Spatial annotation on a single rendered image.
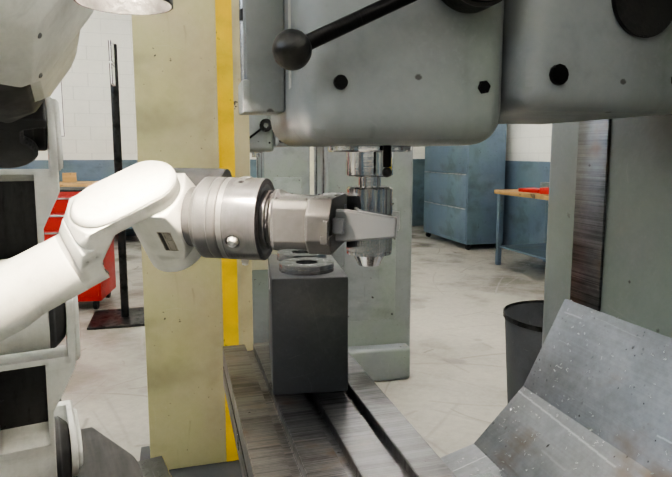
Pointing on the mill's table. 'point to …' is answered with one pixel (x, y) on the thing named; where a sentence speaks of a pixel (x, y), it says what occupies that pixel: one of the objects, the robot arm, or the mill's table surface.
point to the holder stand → (307, 323)
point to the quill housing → (390, 67)
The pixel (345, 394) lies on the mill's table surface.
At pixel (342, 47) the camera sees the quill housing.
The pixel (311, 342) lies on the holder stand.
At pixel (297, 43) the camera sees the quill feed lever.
